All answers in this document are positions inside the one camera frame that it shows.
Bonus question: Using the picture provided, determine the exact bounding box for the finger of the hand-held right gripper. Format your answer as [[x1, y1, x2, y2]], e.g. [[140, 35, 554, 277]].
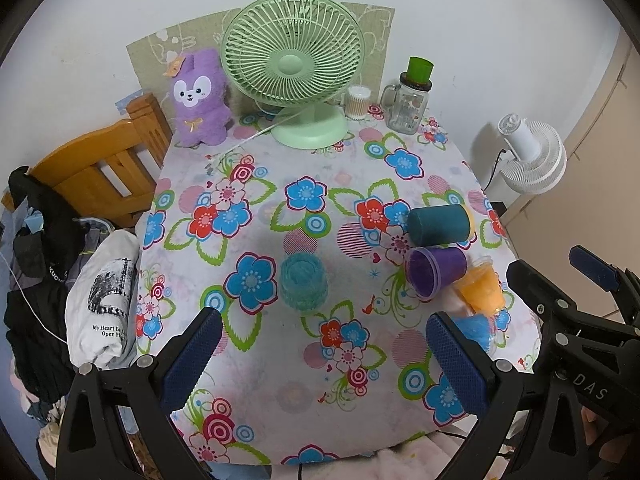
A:
[[506, 259, 587, 333], [569, 245, 640, 323]]

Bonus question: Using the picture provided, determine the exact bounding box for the white circulator fan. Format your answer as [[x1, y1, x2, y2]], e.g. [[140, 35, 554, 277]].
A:
[[496, 113, 568, 193]]

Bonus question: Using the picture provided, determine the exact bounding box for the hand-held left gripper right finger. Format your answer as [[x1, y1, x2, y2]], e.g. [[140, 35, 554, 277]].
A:
[[425, 311, 551, 480]]

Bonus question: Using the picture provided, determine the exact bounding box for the purple plush toy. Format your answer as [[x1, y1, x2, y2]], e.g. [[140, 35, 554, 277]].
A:
[[162, 47, 233, 148]]

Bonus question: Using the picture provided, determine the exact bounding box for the cotton swab container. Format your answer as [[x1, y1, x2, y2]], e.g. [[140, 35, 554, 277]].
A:
[[346, 86, 373, 121]]

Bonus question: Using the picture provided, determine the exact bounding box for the blue face mask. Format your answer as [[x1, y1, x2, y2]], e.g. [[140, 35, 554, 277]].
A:
[[22, 210, 47, 236]]

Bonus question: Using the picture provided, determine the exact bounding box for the pink blanket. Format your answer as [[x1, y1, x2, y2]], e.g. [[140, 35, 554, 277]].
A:
[[270, 430, 506, 480]]

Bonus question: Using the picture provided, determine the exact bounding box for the black clothes pile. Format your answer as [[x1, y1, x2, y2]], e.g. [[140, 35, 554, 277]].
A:
[[4, 167, 108, 406]]

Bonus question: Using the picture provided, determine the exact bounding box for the thin white cable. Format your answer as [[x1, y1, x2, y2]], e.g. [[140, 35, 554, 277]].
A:
[[0, 254, 68, 346]]

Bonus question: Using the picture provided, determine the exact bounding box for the white fan cable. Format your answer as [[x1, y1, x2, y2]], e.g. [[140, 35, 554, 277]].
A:
[[205, 110, 287, 171]]

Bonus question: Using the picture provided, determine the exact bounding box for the black fan cable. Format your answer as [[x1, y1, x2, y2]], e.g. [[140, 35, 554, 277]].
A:
[[482, 147, 511, 196]]

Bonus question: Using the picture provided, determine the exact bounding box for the white printed shirt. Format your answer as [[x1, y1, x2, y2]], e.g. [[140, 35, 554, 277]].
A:
[[65, 230, 141, 371]]

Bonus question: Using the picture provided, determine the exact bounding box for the light blue cup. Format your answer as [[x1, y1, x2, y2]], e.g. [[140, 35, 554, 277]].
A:
[[450, 312, 498, 357]]

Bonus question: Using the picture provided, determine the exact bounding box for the floral tablecloth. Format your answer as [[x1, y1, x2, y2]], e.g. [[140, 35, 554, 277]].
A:
[[135, 105, 543, 466]]

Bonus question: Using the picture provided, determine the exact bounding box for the dark teal cup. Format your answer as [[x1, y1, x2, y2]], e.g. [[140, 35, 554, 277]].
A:
[[407, 203, 476, 248]]

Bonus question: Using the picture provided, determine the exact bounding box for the glass mug with green lid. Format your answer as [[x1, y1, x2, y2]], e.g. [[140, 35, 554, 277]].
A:
[[380, 56, 435, 135]]

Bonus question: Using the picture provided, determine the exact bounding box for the green desk fan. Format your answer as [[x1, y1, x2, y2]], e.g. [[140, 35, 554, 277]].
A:
[[220, 0, 366, 150]]

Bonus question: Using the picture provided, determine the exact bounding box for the clear blue ribbed cup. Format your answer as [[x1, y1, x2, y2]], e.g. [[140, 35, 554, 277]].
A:
[[280, 253, 329, 311]]

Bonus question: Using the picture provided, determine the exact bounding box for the purple cup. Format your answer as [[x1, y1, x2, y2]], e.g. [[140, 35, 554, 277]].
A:
[[404, 246, 468, 302]]

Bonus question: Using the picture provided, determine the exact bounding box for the orange cup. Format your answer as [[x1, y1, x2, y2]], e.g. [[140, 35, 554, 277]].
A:
[[452, 255, 507, 316]]

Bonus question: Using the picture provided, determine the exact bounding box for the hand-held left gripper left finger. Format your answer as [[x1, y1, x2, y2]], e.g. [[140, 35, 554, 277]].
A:
[[56, 306, 223, 480]]

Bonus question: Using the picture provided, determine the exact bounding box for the beige wooden door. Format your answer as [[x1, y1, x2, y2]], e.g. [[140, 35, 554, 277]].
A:
[[500, 25, 640, 311]]

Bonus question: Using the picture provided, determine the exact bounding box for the wooden chair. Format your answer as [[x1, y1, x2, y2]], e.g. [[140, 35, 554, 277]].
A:
[[2, 92, 173, 231]]

